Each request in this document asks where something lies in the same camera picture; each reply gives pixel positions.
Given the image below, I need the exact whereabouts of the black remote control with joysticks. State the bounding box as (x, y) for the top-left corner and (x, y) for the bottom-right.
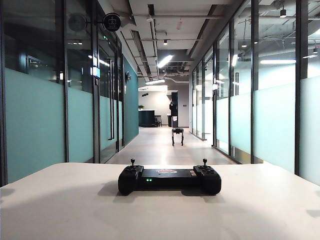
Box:
(117, 157), (223, 196)

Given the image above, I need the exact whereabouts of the dark counter cabinet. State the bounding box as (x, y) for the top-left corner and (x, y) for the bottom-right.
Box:
(138, 109), (156, 128)

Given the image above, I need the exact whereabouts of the round black hanging sign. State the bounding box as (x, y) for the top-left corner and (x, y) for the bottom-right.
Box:
(102, 12), (122, 32)

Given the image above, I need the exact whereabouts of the tall black cabinet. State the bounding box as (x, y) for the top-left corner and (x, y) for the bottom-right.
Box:
(169, 91), (180, 128)

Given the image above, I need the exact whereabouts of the lit door display panel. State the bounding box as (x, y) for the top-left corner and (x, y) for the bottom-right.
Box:
(90, 65), (101, 79)

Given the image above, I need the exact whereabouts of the black quadruped robot dog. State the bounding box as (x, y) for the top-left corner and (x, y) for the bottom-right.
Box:
(171, 127), (184, 147)

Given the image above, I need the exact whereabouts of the long vertical door handle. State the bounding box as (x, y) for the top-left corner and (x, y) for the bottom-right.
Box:
(107, 57), (115, 140)

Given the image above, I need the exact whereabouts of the linear ceiling light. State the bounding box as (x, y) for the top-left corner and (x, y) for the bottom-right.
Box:
(157, 54), (174, 68)

